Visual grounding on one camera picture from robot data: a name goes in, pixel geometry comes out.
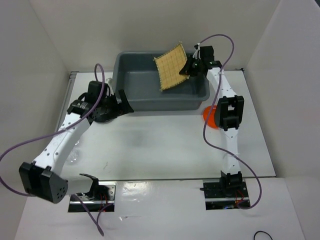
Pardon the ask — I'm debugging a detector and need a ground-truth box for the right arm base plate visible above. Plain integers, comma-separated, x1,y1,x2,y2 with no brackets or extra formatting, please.
200,179,251,210

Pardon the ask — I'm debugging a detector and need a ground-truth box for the clear plastic cup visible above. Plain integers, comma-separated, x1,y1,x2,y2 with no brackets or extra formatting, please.
66,140,81,165

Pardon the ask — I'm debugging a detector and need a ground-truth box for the bamboo mat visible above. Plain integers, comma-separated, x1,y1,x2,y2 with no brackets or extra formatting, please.
153,41,189,92

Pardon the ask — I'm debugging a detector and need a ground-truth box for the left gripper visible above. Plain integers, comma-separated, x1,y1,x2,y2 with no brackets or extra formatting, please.
98,89,134,121

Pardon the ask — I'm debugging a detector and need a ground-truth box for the black cable loop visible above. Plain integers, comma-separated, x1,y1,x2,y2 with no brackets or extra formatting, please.
253,230,275,240

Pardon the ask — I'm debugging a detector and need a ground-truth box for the grey plastic bin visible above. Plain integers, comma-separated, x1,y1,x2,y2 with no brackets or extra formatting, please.
111,50,210,112

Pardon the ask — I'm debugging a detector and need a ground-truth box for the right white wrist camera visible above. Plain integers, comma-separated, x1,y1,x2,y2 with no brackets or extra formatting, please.
192,42,201,60

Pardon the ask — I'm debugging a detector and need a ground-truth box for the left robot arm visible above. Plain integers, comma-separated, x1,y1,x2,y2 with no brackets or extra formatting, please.
19,81,134,204

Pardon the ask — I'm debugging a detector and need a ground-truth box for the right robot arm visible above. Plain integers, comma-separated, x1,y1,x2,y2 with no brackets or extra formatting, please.
179,44,245,198

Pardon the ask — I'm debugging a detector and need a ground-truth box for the orange plastic plate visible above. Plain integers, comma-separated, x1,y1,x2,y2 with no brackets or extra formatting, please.
202,105,219,130

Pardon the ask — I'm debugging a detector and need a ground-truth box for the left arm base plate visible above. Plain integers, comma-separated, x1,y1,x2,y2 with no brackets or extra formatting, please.
68,181,117,213

